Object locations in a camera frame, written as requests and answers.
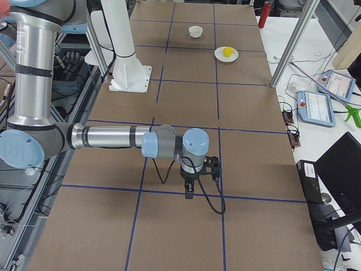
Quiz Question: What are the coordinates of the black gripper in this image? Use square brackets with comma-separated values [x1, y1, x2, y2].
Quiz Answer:
[180, 168, 198, 199]

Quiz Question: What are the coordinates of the yellow lemon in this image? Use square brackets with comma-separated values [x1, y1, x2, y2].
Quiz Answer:
[222, 47, 234, 57]

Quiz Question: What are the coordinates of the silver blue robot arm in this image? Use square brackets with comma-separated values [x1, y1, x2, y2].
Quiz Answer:
[1, 1, 209, 199]

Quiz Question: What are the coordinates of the white plate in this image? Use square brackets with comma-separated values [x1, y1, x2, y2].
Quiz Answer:
[214, 46, 239, 63]

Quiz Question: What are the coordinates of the white bowl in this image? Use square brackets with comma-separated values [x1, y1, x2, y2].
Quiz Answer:
[188, 25, 203, 38]

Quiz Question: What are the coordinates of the brown paper table cover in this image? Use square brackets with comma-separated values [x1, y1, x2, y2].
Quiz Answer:
[28, 1, 323, 270]

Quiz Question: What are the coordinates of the near small circuit board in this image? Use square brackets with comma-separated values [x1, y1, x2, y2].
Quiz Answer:
[286, 125, 301, 151]

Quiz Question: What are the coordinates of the small circuit board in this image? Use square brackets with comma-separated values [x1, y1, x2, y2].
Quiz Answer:
[279, 102, 294, 126]
[286, 125, 301, 151]

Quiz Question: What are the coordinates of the far small circuit board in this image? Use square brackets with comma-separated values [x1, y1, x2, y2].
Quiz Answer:
[279, 102, 294, 126]

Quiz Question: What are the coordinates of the black computer box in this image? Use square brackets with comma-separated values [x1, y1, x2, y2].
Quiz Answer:
[295, 159, 361, 252]

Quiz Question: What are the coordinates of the near teach pendant tablet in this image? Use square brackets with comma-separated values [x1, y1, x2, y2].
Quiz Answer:
[297, 91, 336, 128]

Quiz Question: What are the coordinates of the teach pendant tablet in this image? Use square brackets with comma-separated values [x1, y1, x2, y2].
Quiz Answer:
[297, 91, 336, 128]
[319, 71, 356, 102]

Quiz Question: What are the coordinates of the black laptop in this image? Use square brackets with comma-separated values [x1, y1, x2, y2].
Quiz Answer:
[315, 132, 360, 214]

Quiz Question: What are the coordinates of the green plastic tool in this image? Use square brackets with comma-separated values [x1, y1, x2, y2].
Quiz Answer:
[345, 104, 361, 128]

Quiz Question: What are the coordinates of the far teach pendant tablet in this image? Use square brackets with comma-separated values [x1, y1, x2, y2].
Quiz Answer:
[319, 71, 356, 102]

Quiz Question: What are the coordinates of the red cylinder bottle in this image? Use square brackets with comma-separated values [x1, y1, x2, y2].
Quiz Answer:
[258, 1, 272, 29]

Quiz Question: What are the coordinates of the wooden beam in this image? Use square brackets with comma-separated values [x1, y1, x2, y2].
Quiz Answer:
[332, 21, 361, 69]

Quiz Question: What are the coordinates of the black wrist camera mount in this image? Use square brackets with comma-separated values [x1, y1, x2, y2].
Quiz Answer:
[198, 156, 221, 185]

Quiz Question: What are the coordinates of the aluminium frame rail left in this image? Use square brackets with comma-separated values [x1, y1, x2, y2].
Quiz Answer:
[1, 65, 102, 270]

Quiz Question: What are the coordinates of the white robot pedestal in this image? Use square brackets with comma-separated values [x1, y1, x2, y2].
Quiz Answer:
[90, 1, 152, 93]

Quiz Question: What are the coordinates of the aluminium frame post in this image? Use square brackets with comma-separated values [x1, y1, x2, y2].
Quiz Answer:
[270, 0, 320, 88]

